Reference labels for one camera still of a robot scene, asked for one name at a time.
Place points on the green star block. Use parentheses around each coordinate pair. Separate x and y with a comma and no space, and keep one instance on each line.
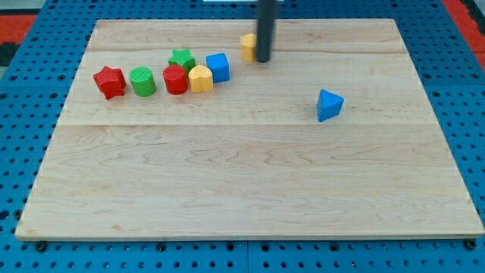
(183,58)

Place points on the yellow heart block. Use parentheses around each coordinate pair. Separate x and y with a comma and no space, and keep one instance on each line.
(201,79)

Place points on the green cylinder block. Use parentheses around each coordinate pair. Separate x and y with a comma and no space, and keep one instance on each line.
(142,81)

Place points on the blue triangle block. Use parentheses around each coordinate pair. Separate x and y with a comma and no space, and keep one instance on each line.
(329,105)

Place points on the red cylinder block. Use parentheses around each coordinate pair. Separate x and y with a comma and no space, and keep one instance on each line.
(175,79)

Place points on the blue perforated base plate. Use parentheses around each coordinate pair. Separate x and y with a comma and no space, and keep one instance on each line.
(36,84)

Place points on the yellow hexagon block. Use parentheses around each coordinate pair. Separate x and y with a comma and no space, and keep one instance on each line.
(247,43)

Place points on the blue cube block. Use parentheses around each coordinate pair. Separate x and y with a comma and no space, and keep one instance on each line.
(219,65)

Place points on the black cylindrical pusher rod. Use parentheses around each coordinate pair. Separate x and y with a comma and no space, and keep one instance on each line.
(265,16)

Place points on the light wooden board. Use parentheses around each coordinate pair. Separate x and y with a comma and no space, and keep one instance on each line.
(250,160)

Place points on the red star block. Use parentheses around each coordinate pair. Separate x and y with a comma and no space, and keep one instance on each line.
(110,81)

